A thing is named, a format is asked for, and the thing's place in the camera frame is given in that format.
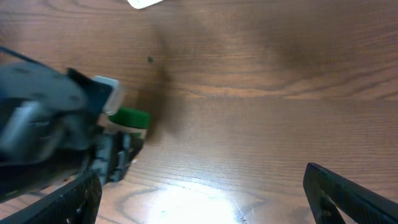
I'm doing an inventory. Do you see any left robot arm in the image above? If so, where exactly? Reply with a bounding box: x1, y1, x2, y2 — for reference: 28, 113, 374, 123
1, 47, 150, 202

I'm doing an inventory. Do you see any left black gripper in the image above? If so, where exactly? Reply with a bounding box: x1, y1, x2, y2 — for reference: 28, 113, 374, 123
67, 68, 145, 184

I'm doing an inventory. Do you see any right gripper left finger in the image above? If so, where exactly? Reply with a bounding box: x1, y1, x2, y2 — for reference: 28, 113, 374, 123
1, 173, 102, 224

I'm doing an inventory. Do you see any white barcode scanner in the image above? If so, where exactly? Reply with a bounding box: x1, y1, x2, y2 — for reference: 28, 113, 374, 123
127, 0, 163, 9

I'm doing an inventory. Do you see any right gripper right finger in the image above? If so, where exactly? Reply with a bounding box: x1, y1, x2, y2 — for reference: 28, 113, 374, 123
303, 162, 397, 224

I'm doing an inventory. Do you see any green lid jar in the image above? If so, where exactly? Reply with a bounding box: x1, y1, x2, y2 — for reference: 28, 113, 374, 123
108, 107, 151, 140

